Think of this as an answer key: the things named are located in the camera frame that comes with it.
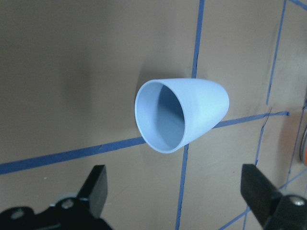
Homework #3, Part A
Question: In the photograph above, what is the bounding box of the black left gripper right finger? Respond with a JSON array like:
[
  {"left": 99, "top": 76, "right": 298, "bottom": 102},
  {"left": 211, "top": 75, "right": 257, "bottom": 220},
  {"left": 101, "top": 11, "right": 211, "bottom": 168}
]
[{"left": 240, "top": 164, "right": 307, "bottom": 230}]

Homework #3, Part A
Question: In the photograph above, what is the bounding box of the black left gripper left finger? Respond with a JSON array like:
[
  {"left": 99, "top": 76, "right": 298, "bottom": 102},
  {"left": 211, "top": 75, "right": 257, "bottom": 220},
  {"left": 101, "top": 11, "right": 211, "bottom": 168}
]
[{"left": 0, "top": 165, "right": 112, "bottom": 230}]

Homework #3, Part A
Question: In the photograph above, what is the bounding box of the light blue plastic cup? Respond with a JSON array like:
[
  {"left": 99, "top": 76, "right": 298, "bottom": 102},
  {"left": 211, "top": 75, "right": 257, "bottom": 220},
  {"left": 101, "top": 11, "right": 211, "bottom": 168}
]
[{"left": 135, "top": 78, "right": 229, "bottom": 154}]

